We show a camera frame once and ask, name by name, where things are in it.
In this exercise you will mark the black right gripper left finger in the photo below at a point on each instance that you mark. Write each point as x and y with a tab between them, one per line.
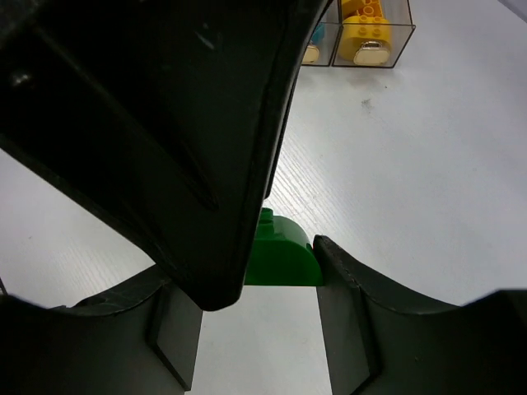
139	337

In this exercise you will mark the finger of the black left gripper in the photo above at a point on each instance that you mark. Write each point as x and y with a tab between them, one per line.
161	118

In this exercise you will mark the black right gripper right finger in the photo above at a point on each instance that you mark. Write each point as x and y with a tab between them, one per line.
381	337

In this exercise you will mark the green rounded lego brick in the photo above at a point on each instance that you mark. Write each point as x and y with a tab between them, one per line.
282	254

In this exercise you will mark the teal rounded lego brick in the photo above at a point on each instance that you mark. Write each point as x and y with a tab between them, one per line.
318	35

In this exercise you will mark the yellow rounded lego brick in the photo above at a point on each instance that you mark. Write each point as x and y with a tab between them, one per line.
365	41

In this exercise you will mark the yellow long lego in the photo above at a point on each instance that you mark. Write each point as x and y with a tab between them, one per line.
369	8

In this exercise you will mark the clear bin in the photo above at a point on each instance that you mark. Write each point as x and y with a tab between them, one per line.
321	48
398	14

